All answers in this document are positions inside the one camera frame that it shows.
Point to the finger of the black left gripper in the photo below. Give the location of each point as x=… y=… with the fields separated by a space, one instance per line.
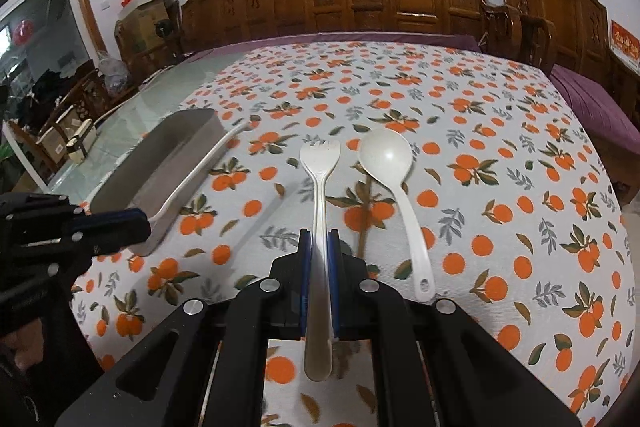
x=131 y=219
x=110 y=239

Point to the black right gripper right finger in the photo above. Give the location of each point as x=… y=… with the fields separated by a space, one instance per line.
x=362 y=307

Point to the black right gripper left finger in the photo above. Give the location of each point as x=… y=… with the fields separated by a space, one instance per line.
x=276 y=305

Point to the white plastic fork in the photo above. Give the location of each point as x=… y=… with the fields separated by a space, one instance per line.
x=319 y=161

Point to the person's left hand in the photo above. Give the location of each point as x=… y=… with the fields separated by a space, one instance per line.
x=27 y=345

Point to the metal rectangular tray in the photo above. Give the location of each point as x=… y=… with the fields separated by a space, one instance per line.
x=162 y=173

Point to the small cream black box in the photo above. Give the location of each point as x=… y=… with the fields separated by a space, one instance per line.
x=80 y=143

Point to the white plastic spoon large bowl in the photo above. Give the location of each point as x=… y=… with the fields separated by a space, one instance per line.
x=387 y=156

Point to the orange print tablecloth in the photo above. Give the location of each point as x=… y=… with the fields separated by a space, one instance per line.
x=512 y=201

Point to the stacked cardboard boxes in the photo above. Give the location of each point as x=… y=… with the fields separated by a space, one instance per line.
x=136 y=28

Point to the purple seat cushion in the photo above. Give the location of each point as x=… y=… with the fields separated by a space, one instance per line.
x=595 y=109

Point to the carved wooden armchair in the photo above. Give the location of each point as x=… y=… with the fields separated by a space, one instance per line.
x=582 y=44

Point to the red sign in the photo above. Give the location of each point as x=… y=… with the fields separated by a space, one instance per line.
x=624 y=45

